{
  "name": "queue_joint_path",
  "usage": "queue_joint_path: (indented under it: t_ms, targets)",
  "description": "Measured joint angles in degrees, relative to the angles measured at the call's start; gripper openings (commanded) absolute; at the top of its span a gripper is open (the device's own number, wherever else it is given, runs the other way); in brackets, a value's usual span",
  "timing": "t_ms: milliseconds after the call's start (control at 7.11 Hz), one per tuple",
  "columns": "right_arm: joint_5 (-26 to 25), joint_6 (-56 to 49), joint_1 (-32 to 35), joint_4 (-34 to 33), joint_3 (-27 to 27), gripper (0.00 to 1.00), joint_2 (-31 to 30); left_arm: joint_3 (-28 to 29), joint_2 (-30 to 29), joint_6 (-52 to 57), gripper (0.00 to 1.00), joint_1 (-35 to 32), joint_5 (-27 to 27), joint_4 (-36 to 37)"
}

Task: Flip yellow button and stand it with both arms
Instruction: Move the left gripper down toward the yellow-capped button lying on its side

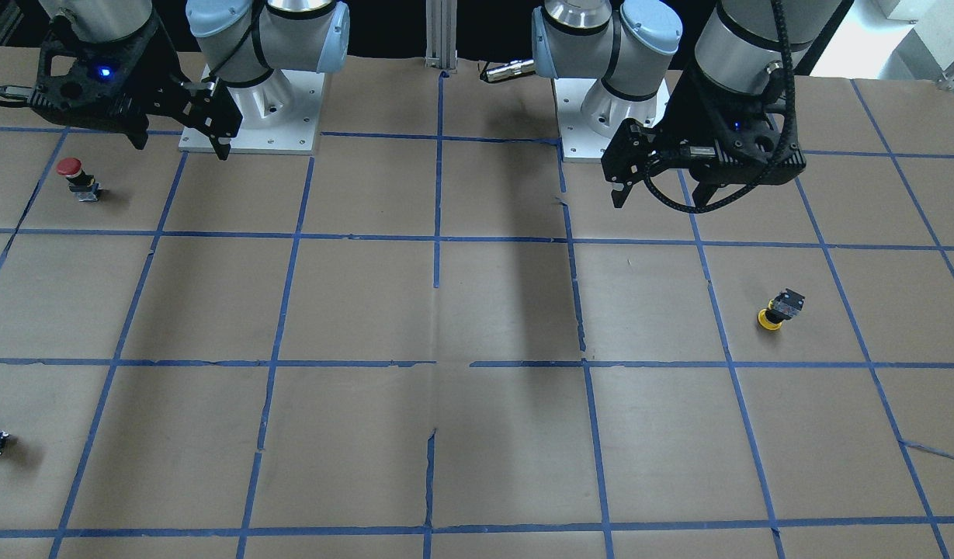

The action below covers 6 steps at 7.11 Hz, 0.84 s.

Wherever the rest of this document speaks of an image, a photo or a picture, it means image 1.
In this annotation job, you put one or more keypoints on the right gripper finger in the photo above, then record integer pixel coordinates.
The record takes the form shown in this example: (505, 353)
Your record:
(221, 145)
(138, 138)

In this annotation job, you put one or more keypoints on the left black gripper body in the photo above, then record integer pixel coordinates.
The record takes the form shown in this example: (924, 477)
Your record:
(688, 115)

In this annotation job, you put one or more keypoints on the red push button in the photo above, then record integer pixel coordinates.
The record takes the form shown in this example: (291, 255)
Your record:
(82, 185)

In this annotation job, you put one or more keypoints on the aluminium frame post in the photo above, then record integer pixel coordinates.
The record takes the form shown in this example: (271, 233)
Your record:
(440, 35)

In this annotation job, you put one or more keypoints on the silver cable connector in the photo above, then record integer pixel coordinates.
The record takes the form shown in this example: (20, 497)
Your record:
(507, 72)

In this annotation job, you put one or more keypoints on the yellow push button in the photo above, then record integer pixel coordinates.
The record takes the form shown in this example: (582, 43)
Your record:
(783, 307)

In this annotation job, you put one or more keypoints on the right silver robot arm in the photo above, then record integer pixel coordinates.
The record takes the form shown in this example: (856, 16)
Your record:
(244, 42)

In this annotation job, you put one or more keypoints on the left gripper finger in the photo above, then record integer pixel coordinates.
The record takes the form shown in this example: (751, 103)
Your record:
(620, 193)
(702, 196)

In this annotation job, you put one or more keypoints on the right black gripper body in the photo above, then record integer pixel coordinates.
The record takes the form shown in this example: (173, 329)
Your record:
(168, 79)

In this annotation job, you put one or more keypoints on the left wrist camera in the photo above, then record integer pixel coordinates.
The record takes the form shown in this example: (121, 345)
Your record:
(717, 166)

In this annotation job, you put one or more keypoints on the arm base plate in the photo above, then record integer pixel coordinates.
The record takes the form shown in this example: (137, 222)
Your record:
(588, 116)
(280, 116)

